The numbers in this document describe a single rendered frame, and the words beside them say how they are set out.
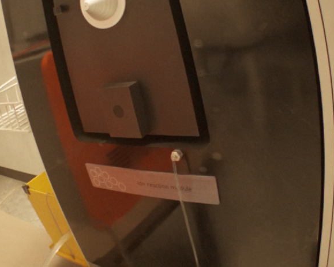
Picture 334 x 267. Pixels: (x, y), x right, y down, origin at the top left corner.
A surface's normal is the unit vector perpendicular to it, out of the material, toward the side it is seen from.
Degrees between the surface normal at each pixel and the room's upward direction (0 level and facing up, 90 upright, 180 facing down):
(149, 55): 90
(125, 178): 90
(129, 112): 90
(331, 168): 90
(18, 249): 0
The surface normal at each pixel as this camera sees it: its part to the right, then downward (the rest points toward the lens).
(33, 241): -0.22, -0.91
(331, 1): -0.51, 0.40
